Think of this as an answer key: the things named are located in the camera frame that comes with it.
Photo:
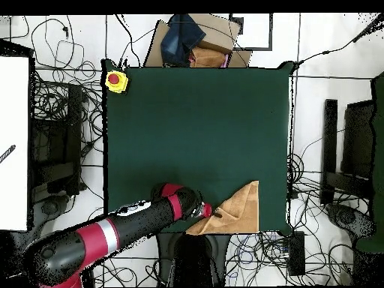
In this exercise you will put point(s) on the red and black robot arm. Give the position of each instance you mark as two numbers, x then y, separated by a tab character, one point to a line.
120	228

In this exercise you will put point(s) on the blue denim jeans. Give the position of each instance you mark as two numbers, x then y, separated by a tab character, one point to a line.
180	39

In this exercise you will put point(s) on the yellow emergency stop button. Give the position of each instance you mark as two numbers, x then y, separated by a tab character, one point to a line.
120	87

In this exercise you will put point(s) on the black floor base foot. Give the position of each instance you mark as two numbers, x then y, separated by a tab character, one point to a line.
351	219
49	207

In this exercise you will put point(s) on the dark green table cloth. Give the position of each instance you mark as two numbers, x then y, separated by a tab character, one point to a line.
180	135

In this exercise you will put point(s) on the black floor stand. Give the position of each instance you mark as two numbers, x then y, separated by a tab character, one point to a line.
330	135
75	135

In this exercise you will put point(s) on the thin black rectangular frame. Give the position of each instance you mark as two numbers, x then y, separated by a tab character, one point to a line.
255	48

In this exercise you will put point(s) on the striped black rod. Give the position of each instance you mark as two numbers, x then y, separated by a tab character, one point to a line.
7	153

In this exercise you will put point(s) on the tan terry towel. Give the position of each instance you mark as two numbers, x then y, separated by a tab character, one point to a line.
240	213

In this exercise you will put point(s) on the orange folded cloth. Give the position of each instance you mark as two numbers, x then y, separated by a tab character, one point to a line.
207	58

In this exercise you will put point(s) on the black power strip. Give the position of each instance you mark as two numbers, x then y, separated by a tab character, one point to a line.
297	255

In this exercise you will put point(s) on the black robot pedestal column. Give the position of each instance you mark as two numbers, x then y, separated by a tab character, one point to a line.
192	261

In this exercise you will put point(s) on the brown cardboard box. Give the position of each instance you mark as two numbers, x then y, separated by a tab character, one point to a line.
219	33

